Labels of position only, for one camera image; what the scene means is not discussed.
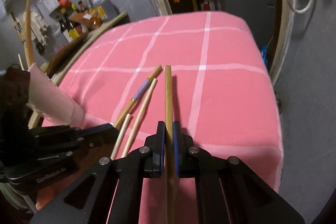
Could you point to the thin pale wooden chopstick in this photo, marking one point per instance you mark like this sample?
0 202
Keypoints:
137 123

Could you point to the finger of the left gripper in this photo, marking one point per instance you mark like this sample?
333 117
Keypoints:
97 130

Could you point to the pink checked tablecloth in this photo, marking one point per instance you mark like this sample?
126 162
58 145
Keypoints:
222 94

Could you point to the yellow label sauce bottle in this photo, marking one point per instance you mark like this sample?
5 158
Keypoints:
70 26

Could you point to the yellow cap bottle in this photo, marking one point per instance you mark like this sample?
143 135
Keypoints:
87 4

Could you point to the hanging beige towel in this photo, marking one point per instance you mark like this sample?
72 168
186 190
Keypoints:
38 28

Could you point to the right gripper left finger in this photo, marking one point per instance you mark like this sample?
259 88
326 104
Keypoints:
110 191

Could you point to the white wall box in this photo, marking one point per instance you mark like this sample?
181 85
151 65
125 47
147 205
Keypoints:
51 5

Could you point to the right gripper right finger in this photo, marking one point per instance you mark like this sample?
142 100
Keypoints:
228 191

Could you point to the wooden knife holder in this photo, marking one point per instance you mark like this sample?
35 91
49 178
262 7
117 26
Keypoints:
18 27

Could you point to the dark soy sauce bottle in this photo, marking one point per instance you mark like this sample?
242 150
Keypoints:
64 30

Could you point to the person's left hand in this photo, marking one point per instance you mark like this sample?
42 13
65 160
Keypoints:
47 194

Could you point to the pink plastic utensil holder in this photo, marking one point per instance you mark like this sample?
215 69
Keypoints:
50 102

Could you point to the red plastic bag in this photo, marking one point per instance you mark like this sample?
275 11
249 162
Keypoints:
64 3

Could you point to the bamboo chopstick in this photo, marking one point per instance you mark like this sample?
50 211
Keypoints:
169 158
28 46

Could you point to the wooden cutting board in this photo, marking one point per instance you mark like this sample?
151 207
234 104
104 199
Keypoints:
65 53

